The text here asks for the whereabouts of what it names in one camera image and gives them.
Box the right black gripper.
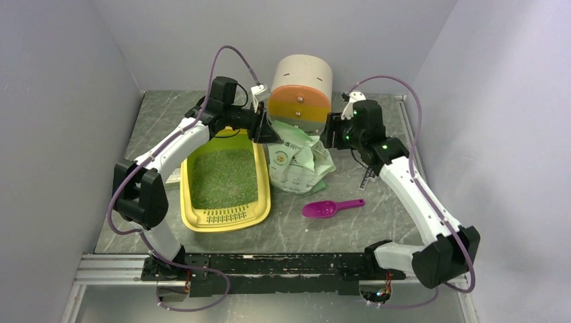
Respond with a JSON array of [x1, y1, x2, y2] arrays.
[[318, 112, 365, 151]]

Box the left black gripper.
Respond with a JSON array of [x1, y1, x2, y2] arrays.
[[224, 100, 282, 144]]

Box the green cat litter bag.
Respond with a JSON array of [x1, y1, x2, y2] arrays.
[[267, 121, 336, 195]]

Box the yellow litter box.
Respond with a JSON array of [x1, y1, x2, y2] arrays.
[[180, 128, 271, 233]]

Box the magenta plastic scoop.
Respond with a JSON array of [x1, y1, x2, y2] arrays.
[[302, 199, 366, 219]]

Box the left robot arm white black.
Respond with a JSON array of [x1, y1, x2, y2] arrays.
[[106, 76, 279, 280]]

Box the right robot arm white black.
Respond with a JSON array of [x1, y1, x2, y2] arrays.
[[321, 100, 481, 289]]

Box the round cream drawer cabinet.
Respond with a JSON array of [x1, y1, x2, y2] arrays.
[[267, 54, 333, 134]]

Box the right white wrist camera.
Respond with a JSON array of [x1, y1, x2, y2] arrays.
[[341, 91, 366, 120]]

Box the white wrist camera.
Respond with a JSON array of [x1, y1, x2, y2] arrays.
[[250, 83, 271, 112], [341, 91, 366, 120]]

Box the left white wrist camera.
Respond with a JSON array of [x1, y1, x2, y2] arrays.
[[250, 83, 271, 112]]

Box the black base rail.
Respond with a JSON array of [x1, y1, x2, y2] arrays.
[[140, 252, 407, 297]]

